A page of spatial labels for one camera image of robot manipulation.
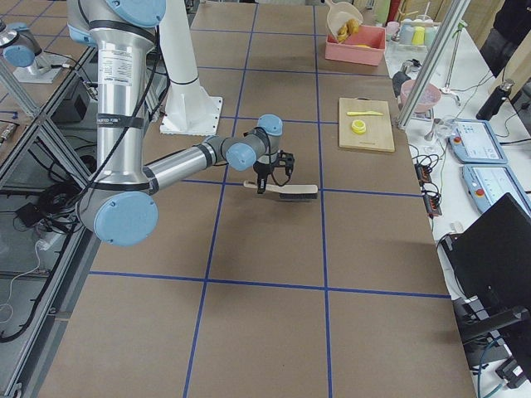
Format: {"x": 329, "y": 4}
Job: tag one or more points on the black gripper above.
{"x": 261, "y": 170}

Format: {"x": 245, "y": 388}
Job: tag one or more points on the beige hand brush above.
{"x": 290, "y": 192}

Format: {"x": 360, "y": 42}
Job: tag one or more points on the beige plastic dustpan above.
{"x": 339, "y": 14}

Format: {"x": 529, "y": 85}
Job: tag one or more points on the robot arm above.
{"x": 117, "y": 203}

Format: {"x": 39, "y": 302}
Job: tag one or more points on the pink plastic bin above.
{"x": 347, "y": 52}

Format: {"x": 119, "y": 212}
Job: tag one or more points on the yellow lemon slice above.
{"x": 358, "y": 126}

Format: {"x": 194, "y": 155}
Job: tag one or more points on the yellow plastic knife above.
{"x": 364, "y": 113}

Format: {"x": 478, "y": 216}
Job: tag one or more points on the bamboo cutting board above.
{"x": 378, "y": 136}

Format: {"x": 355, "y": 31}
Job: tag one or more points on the pink bowl with clear pieces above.
{"x": 429, "y": 97}

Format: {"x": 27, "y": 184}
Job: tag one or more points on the pink plastic cup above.
{"x": 392, "y": 28}

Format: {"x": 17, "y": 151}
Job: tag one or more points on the grey plastic cup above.
{"x": 406, "y": 34}

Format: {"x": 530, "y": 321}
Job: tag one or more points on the yellow plastic cup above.
{"x": 418, "y": 37}

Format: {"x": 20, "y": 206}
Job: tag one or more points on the upper teach pendant tablet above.
{"x": 474, "y": 141}

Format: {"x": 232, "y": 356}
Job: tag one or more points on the teach pendant tablet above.
{"x": 487, "y": 183}
{"x": 474, "y": 141}

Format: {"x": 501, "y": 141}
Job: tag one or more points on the lower teach pendant tablet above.
{"x": 487, "y": 183}

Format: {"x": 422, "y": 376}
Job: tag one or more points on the black water bottle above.
{"x": 498, "y": 96}

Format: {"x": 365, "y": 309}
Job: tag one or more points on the person in dark jacket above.
{"x": 511, "y": 25}

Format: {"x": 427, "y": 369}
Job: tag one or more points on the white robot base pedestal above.
{"x": 189, "y": 109}

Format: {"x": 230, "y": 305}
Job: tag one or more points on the aluminium frame post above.
{"x": 453, "y": 16}

